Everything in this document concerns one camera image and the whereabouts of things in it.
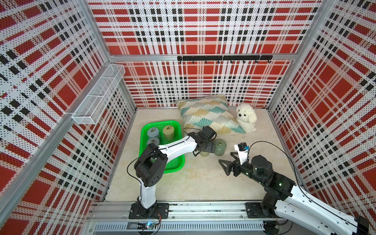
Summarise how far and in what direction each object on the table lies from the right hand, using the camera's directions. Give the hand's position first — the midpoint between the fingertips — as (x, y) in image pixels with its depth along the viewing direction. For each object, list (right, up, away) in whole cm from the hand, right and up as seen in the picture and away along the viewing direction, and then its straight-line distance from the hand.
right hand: (227, 157), depth 72 cm
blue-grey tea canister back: (-45, +11, +24) cm, 52 cm away
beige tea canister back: (-34, +11, +25) cm, 44 cm away
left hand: (-9, +2, +18) cm, 20 cm away
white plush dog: (+17, +20, +21) cm, 34 cm away
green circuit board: (-38, -32, -3) cm, 50 cm away
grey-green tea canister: (-1, +2, +16) cm, 17 cm away
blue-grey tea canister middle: (-42, +6, +19) cm, 46 cm away
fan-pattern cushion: (-7, +25, +25) cm, 36 cm away
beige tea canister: (-11, -3, +20) cm, 23 cm away
